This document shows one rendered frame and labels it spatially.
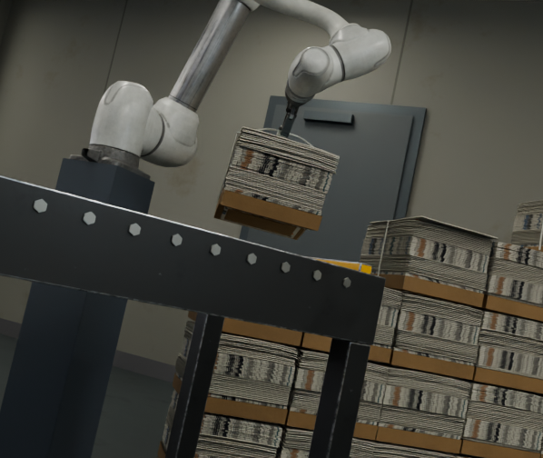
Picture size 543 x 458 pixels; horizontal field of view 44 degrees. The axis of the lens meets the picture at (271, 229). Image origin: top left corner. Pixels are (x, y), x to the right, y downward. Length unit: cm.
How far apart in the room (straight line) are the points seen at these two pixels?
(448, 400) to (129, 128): 127
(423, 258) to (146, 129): 94
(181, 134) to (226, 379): 78
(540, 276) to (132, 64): 413
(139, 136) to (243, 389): 80
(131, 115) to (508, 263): 128
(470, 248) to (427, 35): 282
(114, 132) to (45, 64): 431
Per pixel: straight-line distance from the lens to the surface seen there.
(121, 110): 206
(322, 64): 176
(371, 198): 453
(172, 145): 219
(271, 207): 189
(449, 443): 226
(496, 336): 230
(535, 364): 239
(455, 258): 222
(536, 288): 237
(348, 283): 115
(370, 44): 186
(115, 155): 203
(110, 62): 590
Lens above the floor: 72
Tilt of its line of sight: 6 degrees up
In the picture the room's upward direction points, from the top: 12 degrees clockwise
